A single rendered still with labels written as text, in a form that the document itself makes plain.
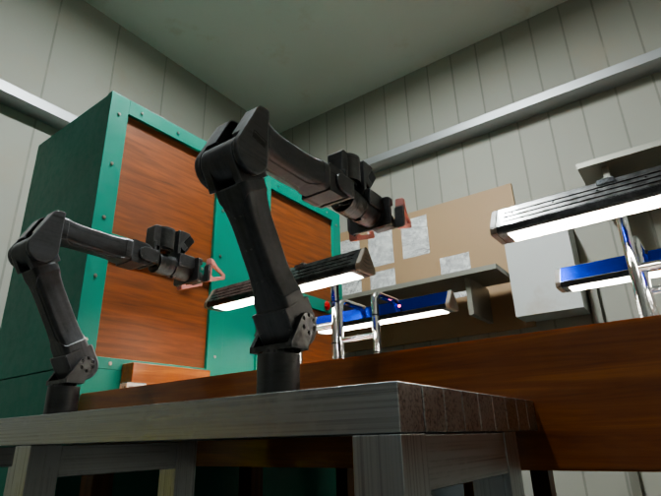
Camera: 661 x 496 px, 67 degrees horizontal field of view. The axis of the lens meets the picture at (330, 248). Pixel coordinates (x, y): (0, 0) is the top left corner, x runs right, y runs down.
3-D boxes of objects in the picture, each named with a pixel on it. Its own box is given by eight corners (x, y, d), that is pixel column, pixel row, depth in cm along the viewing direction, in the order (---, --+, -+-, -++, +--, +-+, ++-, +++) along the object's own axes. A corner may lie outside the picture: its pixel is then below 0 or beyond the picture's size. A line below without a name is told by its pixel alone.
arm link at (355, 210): (345, 195, 108) (327, 182, 102) (368, 187, 104) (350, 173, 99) (346, 224, 105) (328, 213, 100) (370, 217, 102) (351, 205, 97)
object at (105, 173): (70, 365, 142) (113, 90, 176) (-13, 382, 173) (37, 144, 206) (346, 391, 244) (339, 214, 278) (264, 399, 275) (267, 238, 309)
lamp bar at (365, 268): (360, 269, 131) (358, 242, 134) (203, 308, 165) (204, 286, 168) (376, 276, 137) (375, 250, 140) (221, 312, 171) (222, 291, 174)
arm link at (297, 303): (288, 341, 82) (222, 149, 79) (322, 336, 78) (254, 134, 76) (266, 356, 76) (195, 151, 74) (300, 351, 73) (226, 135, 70)
